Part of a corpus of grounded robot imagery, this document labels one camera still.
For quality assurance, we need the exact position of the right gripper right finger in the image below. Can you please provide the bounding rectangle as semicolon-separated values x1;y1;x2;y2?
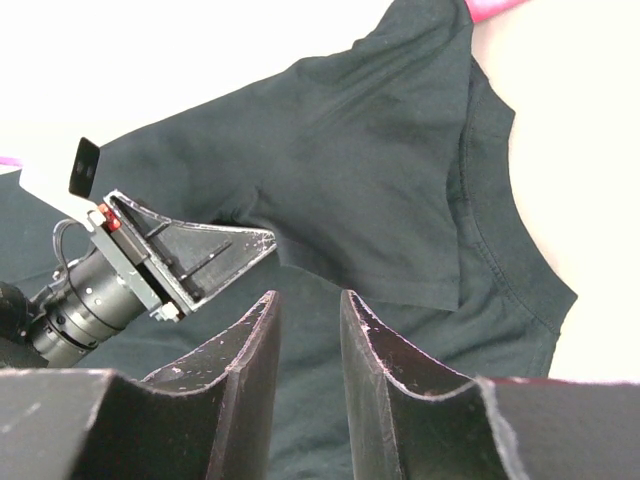
340;291;474;479

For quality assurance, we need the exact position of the black t shirt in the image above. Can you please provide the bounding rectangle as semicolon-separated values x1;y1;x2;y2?
0;0;579;480

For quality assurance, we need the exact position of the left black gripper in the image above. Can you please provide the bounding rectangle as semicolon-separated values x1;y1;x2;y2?
100;190;276;321

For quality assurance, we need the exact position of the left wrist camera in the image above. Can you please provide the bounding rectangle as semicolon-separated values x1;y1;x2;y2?
19;137;105;233

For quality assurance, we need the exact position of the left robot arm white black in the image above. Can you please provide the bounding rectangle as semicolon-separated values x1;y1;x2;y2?
17;190;276;368

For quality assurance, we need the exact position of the folded red t shirt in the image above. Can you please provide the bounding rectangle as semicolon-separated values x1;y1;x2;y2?
465;0;522;24

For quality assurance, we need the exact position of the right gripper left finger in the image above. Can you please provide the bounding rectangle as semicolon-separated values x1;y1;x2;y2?
142;291;281;479

